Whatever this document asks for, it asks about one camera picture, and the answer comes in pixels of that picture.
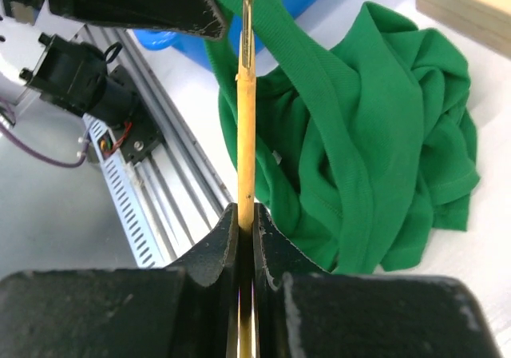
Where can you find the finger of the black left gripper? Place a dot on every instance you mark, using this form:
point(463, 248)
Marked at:
point(201, 18)

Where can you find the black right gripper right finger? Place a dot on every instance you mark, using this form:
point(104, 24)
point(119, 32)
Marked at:
point(290, 296)

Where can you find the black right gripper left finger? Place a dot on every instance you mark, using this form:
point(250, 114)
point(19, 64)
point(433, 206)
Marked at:
point(207, 309)

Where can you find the yellow hanger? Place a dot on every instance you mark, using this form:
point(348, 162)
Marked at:
point(246, 172)

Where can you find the green tank top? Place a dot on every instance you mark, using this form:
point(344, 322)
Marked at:
point(364, 148)

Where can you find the wooden clothes rack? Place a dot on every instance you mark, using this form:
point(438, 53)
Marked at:
point(485, 21)

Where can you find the aluminium mounting rail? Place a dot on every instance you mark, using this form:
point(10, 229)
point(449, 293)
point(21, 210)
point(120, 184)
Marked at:
point(173, 198)

